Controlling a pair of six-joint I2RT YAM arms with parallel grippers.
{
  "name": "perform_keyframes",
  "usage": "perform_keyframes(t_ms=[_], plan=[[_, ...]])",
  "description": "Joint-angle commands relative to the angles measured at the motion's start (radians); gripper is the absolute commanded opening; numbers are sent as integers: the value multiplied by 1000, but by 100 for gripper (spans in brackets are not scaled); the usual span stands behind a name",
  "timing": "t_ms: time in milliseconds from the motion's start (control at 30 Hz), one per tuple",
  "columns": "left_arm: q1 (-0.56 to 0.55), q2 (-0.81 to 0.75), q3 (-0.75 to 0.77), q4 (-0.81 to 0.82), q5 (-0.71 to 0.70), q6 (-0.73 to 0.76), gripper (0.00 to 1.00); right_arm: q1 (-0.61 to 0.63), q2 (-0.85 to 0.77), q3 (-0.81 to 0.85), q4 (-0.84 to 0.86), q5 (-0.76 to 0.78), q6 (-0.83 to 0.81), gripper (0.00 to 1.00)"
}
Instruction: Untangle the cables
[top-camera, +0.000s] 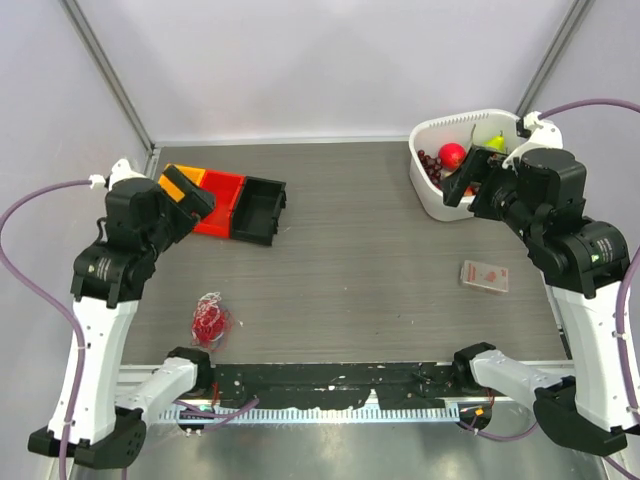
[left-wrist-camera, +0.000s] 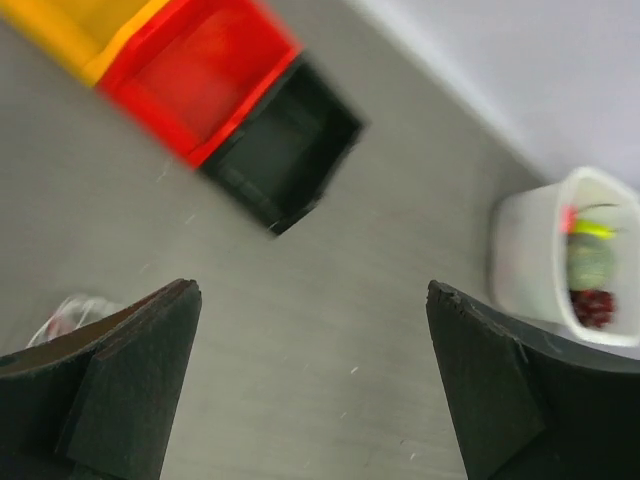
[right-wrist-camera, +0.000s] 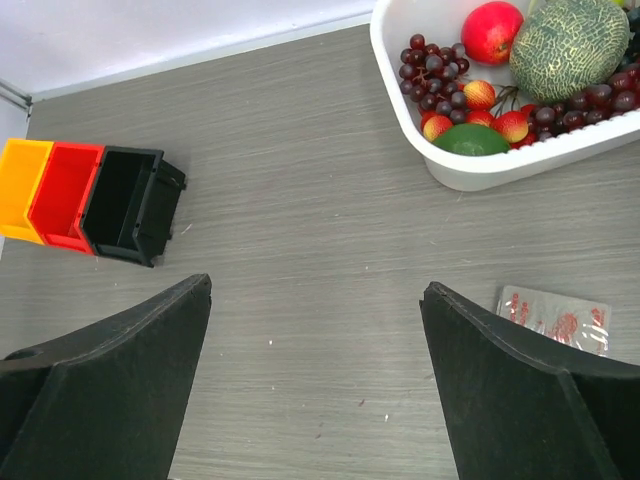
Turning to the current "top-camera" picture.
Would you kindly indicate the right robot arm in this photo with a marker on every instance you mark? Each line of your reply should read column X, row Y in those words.
column 586, row 267

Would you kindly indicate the red plastic bin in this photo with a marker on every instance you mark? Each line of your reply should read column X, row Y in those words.
column 226, row 188

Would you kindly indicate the black plastic bin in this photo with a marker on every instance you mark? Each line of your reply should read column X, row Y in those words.
column 257, row 211

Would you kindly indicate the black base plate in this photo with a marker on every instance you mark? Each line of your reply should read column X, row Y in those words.
column 340, row 386

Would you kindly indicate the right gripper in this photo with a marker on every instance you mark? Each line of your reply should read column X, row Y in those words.
column 481, row 165

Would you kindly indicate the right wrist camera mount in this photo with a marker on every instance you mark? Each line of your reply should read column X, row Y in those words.
column 537, row 133

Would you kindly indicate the dark red grape bunch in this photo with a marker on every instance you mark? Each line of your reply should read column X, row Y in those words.
column 433, row 168

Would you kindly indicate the green pear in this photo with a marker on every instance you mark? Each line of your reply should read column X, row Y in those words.
column 497, row 143

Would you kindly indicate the yellow plastic bin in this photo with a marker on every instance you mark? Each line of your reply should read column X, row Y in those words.
column 194, row 174

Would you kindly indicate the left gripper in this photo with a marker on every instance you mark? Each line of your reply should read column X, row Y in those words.
column 196, row 201

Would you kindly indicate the white slotted cable duct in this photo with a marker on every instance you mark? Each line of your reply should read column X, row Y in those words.
column 369, row 413

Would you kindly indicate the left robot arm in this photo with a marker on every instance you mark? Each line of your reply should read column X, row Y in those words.
column 92, row 424

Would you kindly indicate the white fruit basket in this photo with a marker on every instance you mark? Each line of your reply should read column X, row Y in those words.
column 475, row 127

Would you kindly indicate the red apple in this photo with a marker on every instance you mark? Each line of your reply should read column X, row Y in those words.
column 452, row 155

